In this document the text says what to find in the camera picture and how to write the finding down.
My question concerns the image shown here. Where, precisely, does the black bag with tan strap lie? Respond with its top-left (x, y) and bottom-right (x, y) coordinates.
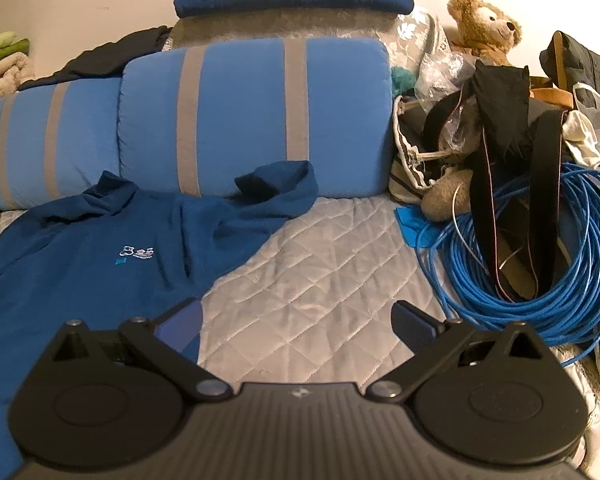
top-left (539, 31), bottom-right (600, 106)

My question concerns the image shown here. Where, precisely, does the black garment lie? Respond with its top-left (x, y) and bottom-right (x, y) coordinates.
top-left (17, 25), bottom-right (173, 92)

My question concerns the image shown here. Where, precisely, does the striped canvas bag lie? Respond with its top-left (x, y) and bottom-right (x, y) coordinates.
top-left (389, 94), bottom-right (476, 206)

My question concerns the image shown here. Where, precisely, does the blue grey-striped pillow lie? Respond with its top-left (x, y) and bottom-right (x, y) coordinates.
top-left (0, 77), bottom-right (126, 211)
top-left (117, 37), bottom-right (396, 199)

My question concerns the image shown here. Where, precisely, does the blue paper piece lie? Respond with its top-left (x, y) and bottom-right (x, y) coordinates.
top-left (396, 206), bottom-right (438, 250)

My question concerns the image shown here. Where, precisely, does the coiled blue cable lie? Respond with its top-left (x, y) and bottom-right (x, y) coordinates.
top-left (415, 162), bottom-right (600, 366)

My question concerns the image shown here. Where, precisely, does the beige fluffy blanket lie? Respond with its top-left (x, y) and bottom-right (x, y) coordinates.
top-left (0, 52), bottom-right (36, 108)

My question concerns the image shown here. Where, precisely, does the black cloth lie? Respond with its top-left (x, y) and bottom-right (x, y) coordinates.
top-left (472, 60), bottom-right (531, 161)

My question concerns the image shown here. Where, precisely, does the teal fluffy cloth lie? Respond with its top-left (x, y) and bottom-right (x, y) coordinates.
top-left (390, 66), bottom-right (421, 96)

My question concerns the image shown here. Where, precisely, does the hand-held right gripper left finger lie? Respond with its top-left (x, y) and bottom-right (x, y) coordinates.
top-left (52, 298), bottom-right (233, 404)

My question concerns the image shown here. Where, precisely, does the dark blue sweatshirt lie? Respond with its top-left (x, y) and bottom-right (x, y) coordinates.
top-left (0, 160), bottom-right (320, 480)

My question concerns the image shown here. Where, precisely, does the tan plush toy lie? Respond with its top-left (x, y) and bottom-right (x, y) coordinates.
top-left (421, 170), bottom-right (476, 223)

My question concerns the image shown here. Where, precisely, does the light green quilt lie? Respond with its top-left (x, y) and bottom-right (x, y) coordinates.
top-left (0, 31), bottom-right (31, 68)

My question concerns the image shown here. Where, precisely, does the grey floral pillow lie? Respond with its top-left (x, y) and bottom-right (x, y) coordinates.
top-left (162, 7), bottom-right (448, 68)

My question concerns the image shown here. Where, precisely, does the cream cloth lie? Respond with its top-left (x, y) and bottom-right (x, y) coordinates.
top-left (562, 110), bottom-right (600, 168)

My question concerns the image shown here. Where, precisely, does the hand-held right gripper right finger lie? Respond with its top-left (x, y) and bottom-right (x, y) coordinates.
top-left (364, 300), bottom-right (548, 403)

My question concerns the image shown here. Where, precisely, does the crumpled clear plastic bag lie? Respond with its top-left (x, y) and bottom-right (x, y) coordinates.
top-left (414, 50), bottom-right (481, 156)

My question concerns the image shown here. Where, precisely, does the brown teddy bear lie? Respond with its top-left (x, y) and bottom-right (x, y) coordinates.
top-left (447, 0), bottom-right (525, 68)

